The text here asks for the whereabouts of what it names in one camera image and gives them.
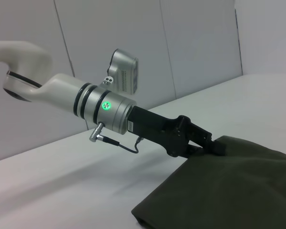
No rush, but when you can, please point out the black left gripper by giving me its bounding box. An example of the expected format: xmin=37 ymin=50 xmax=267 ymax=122
xmin=126 ymin=105 xmax=227 ymax=159

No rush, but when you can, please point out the dark green shirt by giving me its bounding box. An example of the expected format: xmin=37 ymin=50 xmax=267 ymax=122
xmin=131 ymin=135 xmax=286 ymax=229

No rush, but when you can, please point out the thin black cable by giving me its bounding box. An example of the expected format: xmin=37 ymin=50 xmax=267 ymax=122
xmin=118 ymin=136 xmax=144 ymax=155

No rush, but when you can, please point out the left gripper cable connector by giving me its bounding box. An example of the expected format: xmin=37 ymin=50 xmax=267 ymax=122
xmin=88 ymin=121 xmax=122 ymax=146

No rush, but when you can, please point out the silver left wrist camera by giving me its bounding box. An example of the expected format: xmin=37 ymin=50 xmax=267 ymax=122
xmin=100 ymin=48 xmax=140 ymax=96

